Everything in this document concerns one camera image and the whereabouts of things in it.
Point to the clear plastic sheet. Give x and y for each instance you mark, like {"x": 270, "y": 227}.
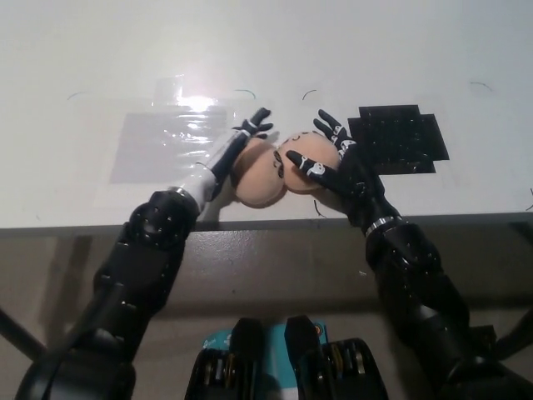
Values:
{"x": 141, "y": 158}

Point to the beige dumpling toy smiling face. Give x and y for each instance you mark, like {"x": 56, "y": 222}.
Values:
{"x": 310, "y": 146}

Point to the black teal robot body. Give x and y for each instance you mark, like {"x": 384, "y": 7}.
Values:
{"x": 250, "y": 366}

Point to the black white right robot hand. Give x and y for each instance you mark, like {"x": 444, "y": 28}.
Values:
{"x": 354, "y": 183}

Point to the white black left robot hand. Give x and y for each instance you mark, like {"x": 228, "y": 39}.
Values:
{"x": 227, "y": 150}

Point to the black tape patch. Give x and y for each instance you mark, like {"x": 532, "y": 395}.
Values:
{"x": 399, "y": 137}

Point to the dark diagonal table brace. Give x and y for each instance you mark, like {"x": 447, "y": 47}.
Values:
{"x": 18, "y": 333}
{"x": 516, "y": 337}

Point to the dark table frame bar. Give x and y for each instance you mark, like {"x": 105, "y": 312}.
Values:
{"x": 522, "y": 229}

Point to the beige dumpling toy sunglasses face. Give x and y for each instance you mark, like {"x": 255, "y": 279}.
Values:
{"x": 260, "y": 183}

